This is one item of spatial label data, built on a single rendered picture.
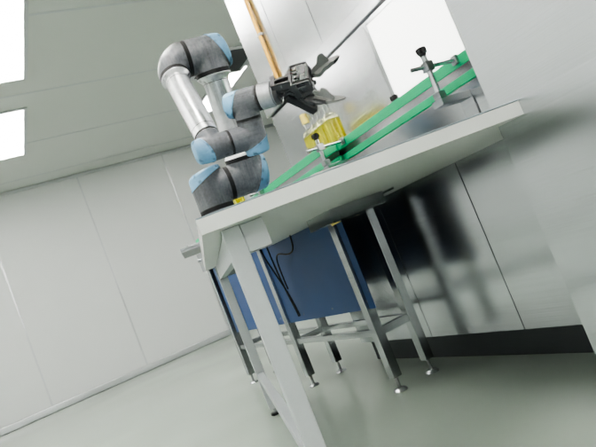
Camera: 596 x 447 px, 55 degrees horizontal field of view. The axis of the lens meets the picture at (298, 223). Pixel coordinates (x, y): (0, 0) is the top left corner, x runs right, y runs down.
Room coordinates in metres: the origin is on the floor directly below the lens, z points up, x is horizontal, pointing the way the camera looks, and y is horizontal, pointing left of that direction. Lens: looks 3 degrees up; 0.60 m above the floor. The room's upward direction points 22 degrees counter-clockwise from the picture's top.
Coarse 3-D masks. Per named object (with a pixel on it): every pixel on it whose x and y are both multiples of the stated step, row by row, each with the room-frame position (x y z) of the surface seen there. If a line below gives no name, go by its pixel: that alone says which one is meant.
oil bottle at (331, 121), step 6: (330, 114) 2.21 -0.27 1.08; (336, 114) 2.22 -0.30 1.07; (324, 120) 2.22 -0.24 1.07; (330, 120) 2.20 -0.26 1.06; (336, 120) 2.21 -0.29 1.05; (324, 126) 2.24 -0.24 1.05; (330, 126) 2.20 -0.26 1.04; (336, 126) 2.21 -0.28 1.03; (342, 126) 2.22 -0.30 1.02; (330, 132) 2.22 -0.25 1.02; (336, 132) 2.20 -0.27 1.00; (342, 132) 2.22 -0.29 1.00; (330, 138) 2.23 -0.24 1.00; (336, 138) 2.20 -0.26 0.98
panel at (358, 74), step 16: (368, 32) 2.06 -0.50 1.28; (352, 48) 2.17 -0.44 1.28; (368, 48) 2.09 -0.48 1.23; (336, 64) 2.28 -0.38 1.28; (352, 64) 2.20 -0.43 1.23; (368, 64) 2.12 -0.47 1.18; (320, 80) 2.41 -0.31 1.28; (336, 80) 2.32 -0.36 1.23; (352, 80) 2.23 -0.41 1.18; (368, 80) 2.15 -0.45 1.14; (384, 80) 2.08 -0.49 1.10; (352, 96) 2.27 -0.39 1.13; (368, 96) 2.19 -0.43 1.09; (384, 96) 2.11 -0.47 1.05; (336, 112) 2.39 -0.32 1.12; (352, 112) 2.30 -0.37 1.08; (368, 112) 2.22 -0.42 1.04; (352, 128) 2.34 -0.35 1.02
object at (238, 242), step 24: (240, 240) 1.16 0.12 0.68; (264, 240) 1.17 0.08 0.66; (216, 264) 2.31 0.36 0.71; (240, 264) 1.16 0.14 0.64; (240, 312) 2.60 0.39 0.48; (264, 312) 1.16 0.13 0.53; (264, 336) 1.16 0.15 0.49; (288, 360) 1.16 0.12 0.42; (264, 384) 2.28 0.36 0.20; (288, 384) 1.16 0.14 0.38; (288, 408) 1.76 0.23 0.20; (312, 432) 1.16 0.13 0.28
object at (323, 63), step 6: (318, 54) 1.58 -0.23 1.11; (318, 60) 1.60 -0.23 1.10; (324, 60) 1.61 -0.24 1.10; (330, 60) 1.62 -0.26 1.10; (336, 60) 1.62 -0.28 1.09; (318, 66) 1.61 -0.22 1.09; (324, 66) 1.62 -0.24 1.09; (330, 66) 1.63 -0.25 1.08; (312, 72) 1.61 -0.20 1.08; (318, 72) 1.62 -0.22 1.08; (324, 72) 1.63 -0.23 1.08
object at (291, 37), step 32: (224, 0) 2.91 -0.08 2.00; (256, 0) 2.66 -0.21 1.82; (288, 0) 2.45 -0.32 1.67; (320, 0) 2.27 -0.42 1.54; (352, 0) 2.12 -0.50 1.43; (384, 0) 1.98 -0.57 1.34; (288, 32) 2.53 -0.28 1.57; (320, 32) 2.34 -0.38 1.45; (352, 32) 2.17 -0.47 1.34; (256, 64) 2.86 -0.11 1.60; (288, 64) 2.62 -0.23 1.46; (288, 128) 2.81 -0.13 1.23; (288, 160) 2.92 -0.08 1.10
